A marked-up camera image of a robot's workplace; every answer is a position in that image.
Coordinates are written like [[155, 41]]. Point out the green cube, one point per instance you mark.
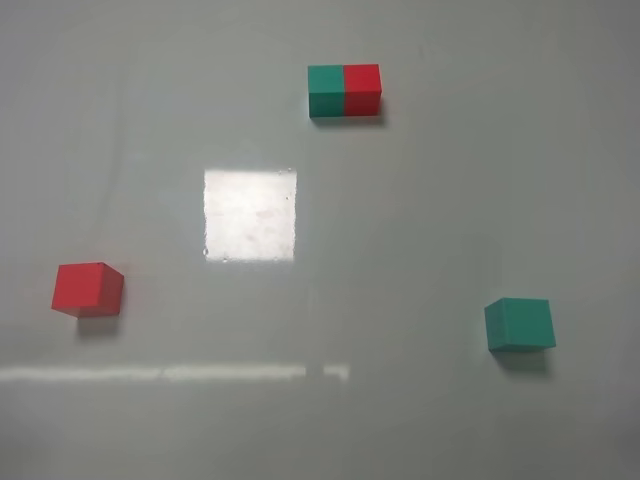
[[519, 325]]

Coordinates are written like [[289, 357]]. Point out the red cube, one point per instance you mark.
[[84, 290]]

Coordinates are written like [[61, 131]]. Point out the green template block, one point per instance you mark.
[[326, 91]]

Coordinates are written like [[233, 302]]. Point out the red template block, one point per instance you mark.
[[363, 89]]

